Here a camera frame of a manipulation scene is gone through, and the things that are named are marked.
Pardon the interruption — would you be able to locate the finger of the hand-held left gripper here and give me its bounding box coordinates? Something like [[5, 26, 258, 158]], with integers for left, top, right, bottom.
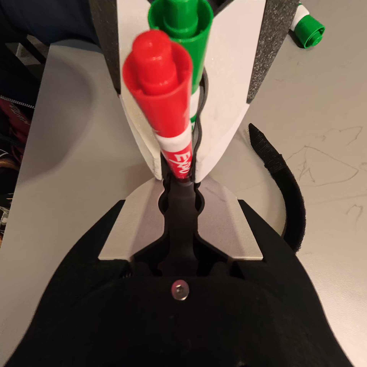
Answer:
[[118, 0, 167, 179], [192, 0, 268, 183]]

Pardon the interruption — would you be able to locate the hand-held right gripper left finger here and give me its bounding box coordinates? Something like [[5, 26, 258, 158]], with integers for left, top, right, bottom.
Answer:
[[99, 178, 171, 264]]

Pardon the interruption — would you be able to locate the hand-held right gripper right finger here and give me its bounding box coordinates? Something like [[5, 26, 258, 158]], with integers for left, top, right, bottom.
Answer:
[[194, 175, 264, 263]]

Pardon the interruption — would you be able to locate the red dry erase marker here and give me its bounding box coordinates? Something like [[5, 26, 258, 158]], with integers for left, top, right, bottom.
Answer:
[[122, 29, 195, 182]]

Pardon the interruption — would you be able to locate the green dry erase marker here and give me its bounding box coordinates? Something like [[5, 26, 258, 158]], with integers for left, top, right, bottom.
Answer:
[[147, 0, 215, 124], [289, 3, 327, 49]]

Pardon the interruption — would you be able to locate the thin black strap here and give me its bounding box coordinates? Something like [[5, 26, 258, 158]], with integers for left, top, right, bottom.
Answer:
[[247, 123, 307, 253]]

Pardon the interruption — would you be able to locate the dark zip jacket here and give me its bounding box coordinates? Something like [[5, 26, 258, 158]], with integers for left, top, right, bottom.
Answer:
[[0, 0, 102, 104]]

